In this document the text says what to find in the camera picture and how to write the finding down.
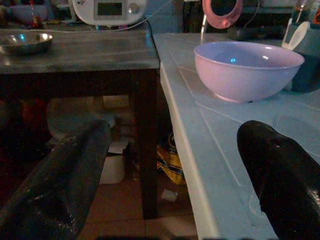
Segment white rice cooker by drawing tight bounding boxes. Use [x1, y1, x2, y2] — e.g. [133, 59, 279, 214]
[71, 0, 147, 26]

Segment pink round mirror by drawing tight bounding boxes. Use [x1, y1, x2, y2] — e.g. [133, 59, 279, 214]
[201, 0, 244, 30]

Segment dark wooden table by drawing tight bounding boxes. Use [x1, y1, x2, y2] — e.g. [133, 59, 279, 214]
[0, 27, 161, 221]

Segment yellow plastic bag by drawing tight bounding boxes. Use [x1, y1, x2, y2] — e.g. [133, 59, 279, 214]
[156, 131, 186, 186]

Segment pink plastic bowl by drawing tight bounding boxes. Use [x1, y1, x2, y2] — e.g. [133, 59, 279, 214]
[193, 41, 306, 104]

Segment black power cable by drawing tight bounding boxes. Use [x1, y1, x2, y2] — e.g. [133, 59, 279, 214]
[144, 16, 161, 66]

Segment white paper scrap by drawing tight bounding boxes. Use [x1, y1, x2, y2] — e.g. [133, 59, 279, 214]
[161, 188, 179, 202]

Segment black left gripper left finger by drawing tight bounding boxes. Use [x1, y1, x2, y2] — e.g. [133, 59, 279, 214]
[0, 119, 112, 240]

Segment white plastic container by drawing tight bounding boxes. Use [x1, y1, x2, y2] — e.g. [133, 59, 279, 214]
[98, 139, 130, 185]

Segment white plastic spoon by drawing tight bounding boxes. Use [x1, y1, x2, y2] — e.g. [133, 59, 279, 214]
[281, 20, 311, 51]

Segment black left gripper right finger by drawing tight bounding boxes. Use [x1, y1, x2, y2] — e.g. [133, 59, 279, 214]
[236, 120, 320, 240]

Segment dark teal box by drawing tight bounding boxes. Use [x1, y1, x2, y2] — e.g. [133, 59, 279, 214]
[286, 21, 320, 93]

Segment shiny steel bowl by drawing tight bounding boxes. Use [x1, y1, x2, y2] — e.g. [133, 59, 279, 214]
[0, 32, 54, 57]

